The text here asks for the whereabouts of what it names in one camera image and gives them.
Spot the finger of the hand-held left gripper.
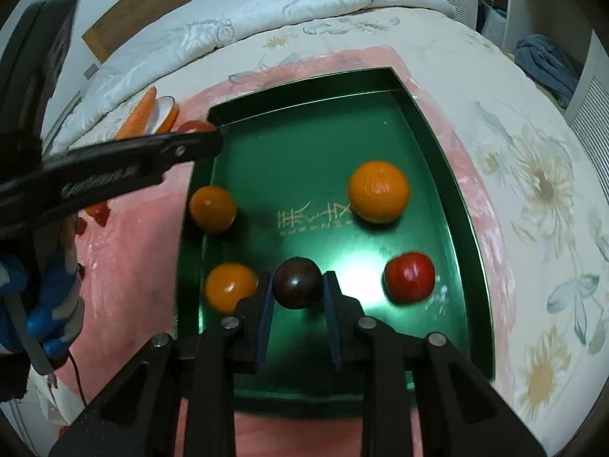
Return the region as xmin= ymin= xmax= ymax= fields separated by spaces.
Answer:
xmin=114 ymin=128 xmax=224 ymax=172

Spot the grey strap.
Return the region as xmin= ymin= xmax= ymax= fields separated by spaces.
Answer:
xmin=7 ymin=292 xmax=58 ymax=386

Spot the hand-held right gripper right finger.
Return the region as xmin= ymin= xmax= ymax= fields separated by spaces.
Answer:
xmin=324 ymin=270 xmax=548 ymax=457

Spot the green tray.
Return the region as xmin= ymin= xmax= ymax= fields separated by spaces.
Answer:
xmin=176 ymin=67 xmax=496 ymax=415

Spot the orange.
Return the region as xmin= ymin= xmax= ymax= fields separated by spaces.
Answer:
xmin=348 ymin=161 xmax=411 ymax=224
xmin=204 ymin=263 xmax=260 ymax=315
xmin=189 ymin=185 xmax=238 ymax=234

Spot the carrot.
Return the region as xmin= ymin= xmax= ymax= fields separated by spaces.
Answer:
xmin=115 ymin=86 xmax=158 ymax=140

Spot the white bag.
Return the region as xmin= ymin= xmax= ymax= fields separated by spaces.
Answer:
xmin=480 ymin=0 xmax=507 ymax=48

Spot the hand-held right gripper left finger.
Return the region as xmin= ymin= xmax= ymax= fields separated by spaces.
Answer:
xmin=48 ymin=271 xmax=274 ymax=457

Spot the person's left hand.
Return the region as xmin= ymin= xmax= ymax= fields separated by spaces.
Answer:
xmin=0 ymin=228 xmax=86 ymax=358

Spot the orange rimmed plate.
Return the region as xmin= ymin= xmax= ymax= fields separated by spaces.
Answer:
xmin=151 ymin=96 xmax=180 ymax=135

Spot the thin red cable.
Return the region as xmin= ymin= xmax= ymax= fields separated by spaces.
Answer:
xmin=69 ymin=350 xmax=89 ymax=407

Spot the dark purple plum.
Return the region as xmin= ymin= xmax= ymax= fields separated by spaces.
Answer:
xmin=273 ymin=257 xmax=324 ymax=309

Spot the blue towel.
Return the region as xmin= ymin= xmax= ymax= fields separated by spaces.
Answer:
xmin=515 ymin=33 xmax=583 ymax=109

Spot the pink plastic sheet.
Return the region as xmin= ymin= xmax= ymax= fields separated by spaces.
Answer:
xmin=62 ymin=45 xmax=517 ymax=457

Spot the white duvet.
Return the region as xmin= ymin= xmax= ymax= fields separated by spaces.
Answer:
xmin=50 ymin=0 xmax=458 ymax=153

